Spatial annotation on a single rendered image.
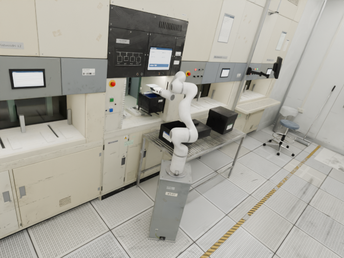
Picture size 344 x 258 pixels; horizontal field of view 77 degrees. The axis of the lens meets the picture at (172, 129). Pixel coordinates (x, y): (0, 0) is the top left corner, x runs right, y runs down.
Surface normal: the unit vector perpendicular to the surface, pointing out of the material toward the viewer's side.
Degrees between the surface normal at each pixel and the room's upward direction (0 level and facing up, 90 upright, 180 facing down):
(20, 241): 0
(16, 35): 90
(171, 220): 90
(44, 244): 0
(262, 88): 90
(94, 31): 90
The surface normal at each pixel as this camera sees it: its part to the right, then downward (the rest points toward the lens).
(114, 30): 0.68, 0.43
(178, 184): -0.02, 0.44
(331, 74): -0.71, 0.19
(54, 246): 0.18, -0.88
